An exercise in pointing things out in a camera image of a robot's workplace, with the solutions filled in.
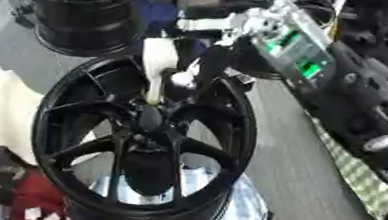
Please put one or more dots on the black spoked wheel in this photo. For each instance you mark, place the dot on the black spoked wheel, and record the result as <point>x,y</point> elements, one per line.
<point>89,106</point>

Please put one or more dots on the black wheel rim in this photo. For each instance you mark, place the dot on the black wheel rim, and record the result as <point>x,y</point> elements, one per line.
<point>88,22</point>

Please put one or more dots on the blue fabric object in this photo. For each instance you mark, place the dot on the blue fabric object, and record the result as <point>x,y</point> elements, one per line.
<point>156,11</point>

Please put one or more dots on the blue and white striped sheet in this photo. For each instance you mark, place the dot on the blue and white striped sheet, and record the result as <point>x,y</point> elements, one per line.
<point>247,213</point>

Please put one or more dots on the red cloth bundle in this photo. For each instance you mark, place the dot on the red cloth bundle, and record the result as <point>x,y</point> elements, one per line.
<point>38,192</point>

